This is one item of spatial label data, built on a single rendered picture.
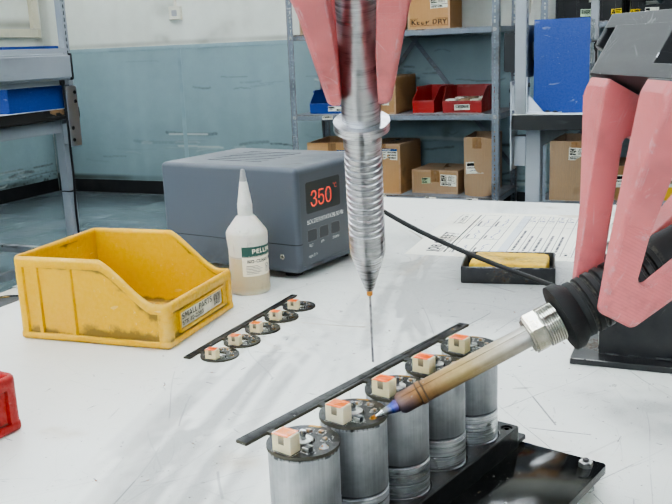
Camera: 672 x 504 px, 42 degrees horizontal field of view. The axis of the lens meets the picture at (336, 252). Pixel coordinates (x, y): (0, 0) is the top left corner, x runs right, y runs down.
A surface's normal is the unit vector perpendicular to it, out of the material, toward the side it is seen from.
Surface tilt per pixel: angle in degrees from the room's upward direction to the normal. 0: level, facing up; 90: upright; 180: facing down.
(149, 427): 0
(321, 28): 131
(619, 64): 60
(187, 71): 90
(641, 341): 90
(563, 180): 89
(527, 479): 0
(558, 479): 0
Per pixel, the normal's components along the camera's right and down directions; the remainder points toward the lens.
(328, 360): -0.04, -0.97
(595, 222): 0.14, 0.18
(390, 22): -0.03, 0.81
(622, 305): 0.04, 0.37
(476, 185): -0.33, 0.19
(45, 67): 0.91, 0.06
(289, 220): -0.54, 0.22
